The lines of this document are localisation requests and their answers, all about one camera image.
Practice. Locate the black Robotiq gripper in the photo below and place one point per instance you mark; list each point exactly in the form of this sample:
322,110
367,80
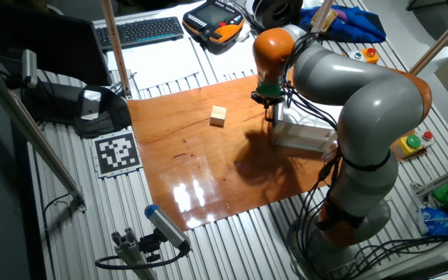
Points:
267,100

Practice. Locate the light wooden cube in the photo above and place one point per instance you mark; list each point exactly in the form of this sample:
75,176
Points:
218,116

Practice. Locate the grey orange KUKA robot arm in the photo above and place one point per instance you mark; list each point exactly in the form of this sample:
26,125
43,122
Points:
375,105

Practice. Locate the glossy orange wooden board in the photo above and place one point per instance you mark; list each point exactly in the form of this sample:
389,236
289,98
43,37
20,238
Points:
193,163

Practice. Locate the black round spool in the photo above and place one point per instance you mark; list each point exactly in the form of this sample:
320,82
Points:
278,11

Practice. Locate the grey green-button box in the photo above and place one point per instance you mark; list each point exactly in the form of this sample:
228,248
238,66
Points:
356,56

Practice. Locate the black orange teach pendant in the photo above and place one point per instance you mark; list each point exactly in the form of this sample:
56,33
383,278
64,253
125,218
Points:
212,17

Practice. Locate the orange red-button box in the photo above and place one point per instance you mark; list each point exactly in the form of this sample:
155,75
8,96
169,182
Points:
372,57

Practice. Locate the white printed paper sheet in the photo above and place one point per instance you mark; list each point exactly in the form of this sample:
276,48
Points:
158,66

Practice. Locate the blue cloth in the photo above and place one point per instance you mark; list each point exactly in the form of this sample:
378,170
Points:
356,27

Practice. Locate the yellow green-button box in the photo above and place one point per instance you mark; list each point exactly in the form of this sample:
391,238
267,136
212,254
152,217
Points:
407,147

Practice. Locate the black computer keyboard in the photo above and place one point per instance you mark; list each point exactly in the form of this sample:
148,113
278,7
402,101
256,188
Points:
138,32

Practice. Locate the black white fiducial marker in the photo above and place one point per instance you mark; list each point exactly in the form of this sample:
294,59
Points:
117,153

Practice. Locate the small grey red-button box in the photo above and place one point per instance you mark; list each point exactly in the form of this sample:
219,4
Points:
427,136

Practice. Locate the black fabric bag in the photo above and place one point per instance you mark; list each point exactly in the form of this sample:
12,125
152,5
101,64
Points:
107,116

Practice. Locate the shiny grey rectangular device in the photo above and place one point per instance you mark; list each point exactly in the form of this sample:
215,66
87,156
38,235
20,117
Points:
90,104

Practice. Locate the blue plastic bag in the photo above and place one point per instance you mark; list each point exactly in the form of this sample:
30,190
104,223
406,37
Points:
438,223

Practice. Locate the dark metal bar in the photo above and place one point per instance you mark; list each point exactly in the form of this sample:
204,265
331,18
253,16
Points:
434,268

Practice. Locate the black computer monitor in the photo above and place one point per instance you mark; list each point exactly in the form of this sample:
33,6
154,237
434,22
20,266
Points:
53,46

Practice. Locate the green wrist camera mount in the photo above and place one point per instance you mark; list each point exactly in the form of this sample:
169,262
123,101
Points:
269,90

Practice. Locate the white plastic drawer cabinet frame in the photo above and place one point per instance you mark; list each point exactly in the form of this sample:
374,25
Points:
305,124

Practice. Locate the aluminium frame post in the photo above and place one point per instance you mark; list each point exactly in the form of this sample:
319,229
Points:
442,37
324,11
115,50

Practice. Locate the brass bracket plate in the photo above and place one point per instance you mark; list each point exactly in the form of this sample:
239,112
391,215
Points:
333,16

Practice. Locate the silver camera with blue end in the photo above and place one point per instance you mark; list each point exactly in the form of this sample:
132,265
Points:
165,227

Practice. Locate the aluminium frame bar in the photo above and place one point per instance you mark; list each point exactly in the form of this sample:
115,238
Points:
442,179
33,135

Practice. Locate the short aluminium profile mount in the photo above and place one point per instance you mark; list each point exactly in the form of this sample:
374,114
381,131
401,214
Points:
130,253

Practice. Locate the silver depth camera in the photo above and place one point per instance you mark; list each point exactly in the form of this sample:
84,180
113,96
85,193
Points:
29,66

